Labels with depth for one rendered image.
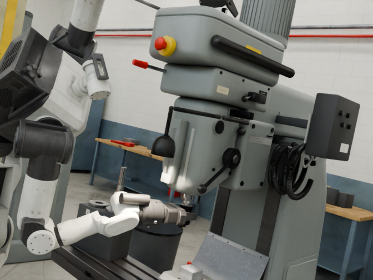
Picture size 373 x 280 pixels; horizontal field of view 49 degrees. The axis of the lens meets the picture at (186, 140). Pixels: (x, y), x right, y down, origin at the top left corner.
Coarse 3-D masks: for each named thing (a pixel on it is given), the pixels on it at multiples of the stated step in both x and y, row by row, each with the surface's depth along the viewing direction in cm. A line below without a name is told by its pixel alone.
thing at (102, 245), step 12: (84, 204) 174; (96, 204) 173; (108, 204) 177; (108, 216) 166; (84, 240) 172; (96, 240) 169; (108, 240) 166; (120, 240) 169; (96, 252) 169; (108, 252) 165; (120, 252) 170
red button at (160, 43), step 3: (156, 39) 120; (159, 39) 119; (162, 39) 119; (156, 42) 120; (159, 42) 119; (162, 42) 119; (165, 42) 121; (156, 45) 120; (159, 45) 119; (162, 45) 119; (165, 45) 121; (156, 48) 120; (159, 48) 120; (162, 48) 120
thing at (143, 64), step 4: (136, 60) 127; (136, 64) 127; (140, 64) 128; (144, 64) 129; (148, 64) 131; (144, 68) 130; (152, 68) 133; (156, 68) 134; (160, 68) 135; (164, 72) 137
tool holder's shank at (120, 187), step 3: (123, 168) 170; (126, 168) 171; (120, 171) 170; (123, 171) 170; (120, 174) 170; (123, 174) 170; (120, 177) 170; (123, 177) 170; (120, 180) 170; (123, 180) 171; (120, 183) 170; (123, 183) 171; (117, 186) 171; (120, 186) 170; (123, 186) 172; (117, 189) 170; (120, 189) 170
